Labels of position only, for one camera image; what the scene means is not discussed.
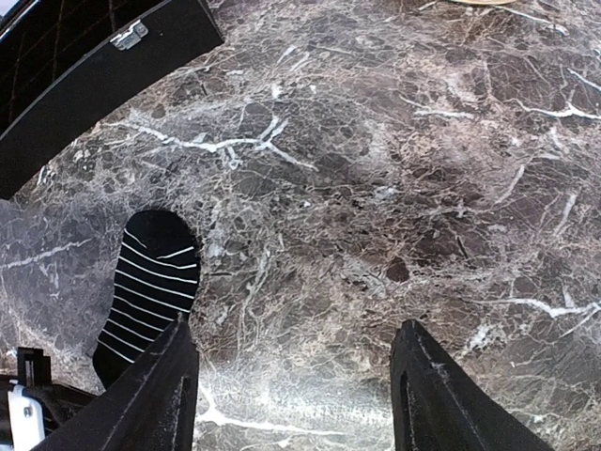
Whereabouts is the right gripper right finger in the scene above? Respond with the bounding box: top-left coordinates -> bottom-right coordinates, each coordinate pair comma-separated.
390,319 -> 551,451

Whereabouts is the black white striped sock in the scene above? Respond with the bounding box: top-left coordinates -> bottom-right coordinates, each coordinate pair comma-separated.
92,210 -> 200,388

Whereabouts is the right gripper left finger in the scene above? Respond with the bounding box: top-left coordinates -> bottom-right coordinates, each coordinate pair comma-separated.
35,317 -> 199,450

